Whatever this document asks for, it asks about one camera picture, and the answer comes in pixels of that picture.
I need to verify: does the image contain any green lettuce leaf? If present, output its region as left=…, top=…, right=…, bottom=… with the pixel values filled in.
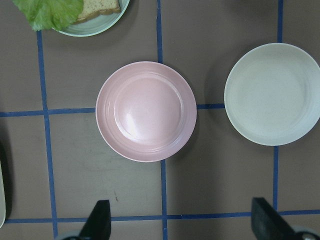
left=13, top=0, right=84, bottom=31

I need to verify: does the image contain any green plate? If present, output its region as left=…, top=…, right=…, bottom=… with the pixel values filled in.
left=59, top=0, right=130, bottom=37

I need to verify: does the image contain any pink plate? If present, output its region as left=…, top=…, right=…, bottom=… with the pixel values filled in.
left=95, top=61, right=197, bottom=163

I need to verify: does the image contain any cream white plate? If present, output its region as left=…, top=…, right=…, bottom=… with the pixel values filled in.
left=224, top=43, right=320, bottom=146

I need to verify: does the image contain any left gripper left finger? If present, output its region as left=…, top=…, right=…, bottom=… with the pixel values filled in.
left=78, top=200, right=112, bottom=240

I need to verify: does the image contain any white toaster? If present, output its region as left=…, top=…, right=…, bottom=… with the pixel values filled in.
left=0, top=166, right=6, bottom=227

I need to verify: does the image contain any bread slice on plate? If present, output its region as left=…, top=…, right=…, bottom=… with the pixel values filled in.
left=74, top=0, right=122, bottom=24

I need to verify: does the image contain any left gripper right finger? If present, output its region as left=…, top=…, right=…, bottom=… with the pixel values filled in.
left=251, top=197, right=295, bottom=240

